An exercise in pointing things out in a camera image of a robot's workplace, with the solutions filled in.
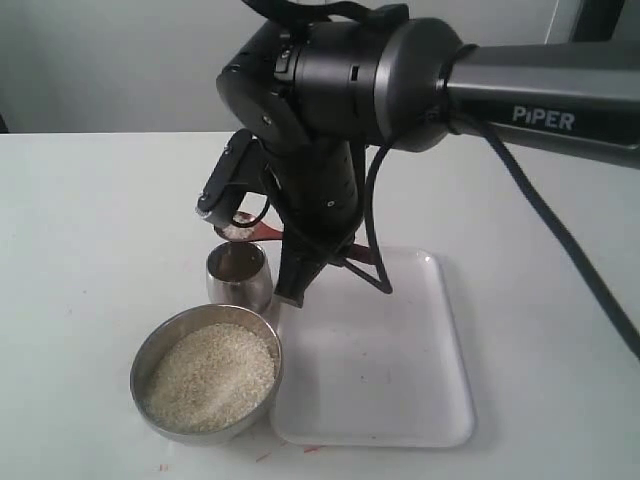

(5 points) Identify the dark door frame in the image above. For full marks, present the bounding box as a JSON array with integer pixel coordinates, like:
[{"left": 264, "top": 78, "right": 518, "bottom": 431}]
[{"left": 569, "top": 0, "right": 636, "bottom": 43}]

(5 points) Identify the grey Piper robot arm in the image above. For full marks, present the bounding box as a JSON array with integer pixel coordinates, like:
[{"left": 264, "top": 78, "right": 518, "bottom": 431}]
[{"left": 197, "top": 6, "right": 639, "bottom": 306}]

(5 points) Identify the beige granular powder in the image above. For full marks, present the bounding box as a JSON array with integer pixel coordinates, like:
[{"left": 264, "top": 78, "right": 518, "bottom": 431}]
[{"left": 143, "top": 323, "right": 275, "bottom": 434}]

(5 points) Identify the black braided cable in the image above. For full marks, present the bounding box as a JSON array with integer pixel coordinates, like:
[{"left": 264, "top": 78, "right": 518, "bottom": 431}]
[{"left": 219, "top": 0, "right": 640, "bottom": 361}]

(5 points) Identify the brown wooden spoon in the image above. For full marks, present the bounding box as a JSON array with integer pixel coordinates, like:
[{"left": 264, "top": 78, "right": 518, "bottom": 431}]
[{"left": 213, "top": 221, "right": 374, "bottom": 265}]

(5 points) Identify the wide steel rice bowl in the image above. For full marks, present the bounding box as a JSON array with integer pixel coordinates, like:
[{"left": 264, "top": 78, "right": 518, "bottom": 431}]
[{"left": 130, "top": 304, "right": 283, "bottom": 445}]

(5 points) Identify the white plastic tray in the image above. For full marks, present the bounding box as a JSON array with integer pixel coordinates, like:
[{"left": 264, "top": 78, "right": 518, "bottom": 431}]
[{"left": 270, "top": 247, "right": 475, "bottom": 448}]

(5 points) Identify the small steel cup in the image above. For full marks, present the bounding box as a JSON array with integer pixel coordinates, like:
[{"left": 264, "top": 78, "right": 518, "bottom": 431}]
[{"left": 206, "top": 242, "right": 273, "bottom": 314}]

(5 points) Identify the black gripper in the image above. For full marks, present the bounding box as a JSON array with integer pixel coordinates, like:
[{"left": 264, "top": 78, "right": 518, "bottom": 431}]
[{"left": 216, "top": 22, "right": 364, "bottom": 307}]

